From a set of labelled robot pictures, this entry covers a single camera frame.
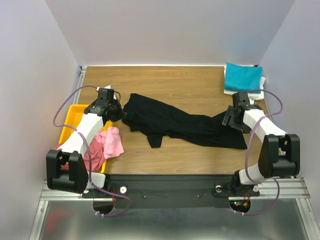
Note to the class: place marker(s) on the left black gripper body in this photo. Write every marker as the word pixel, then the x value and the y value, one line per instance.
pixel 115 113

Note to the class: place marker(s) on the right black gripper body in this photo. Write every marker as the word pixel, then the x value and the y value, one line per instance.
pixel 230 118

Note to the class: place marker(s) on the black t shirt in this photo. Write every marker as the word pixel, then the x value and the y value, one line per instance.
pixel 156 119

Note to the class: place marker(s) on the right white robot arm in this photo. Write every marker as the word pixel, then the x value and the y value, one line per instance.
pixel 280 152

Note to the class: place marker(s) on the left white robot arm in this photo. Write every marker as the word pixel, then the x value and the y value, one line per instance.
pixel 76 179

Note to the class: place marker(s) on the white folded t shirt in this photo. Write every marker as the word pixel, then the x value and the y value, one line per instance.
pixel 253 95

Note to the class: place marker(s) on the yellow plastic bin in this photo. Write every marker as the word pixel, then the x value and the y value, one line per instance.
pixel 73 118

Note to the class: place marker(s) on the light pink t shirt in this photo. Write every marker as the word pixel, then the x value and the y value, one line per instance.
pixel 111 142

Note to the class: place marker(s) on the teal folded t shirt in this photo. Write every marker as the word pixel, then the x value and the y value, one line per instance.
pixel 240 78

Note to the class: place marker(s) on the dark red t shirt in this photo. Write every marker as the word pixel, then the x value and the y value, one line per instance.
pixel 96 150

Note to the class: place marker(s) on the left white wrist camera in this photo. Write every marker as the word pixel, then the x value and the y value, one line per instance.
pixel 106 87

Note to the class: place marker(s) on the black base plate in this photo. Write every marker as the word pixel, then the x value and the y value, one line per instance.
pixel 160 191

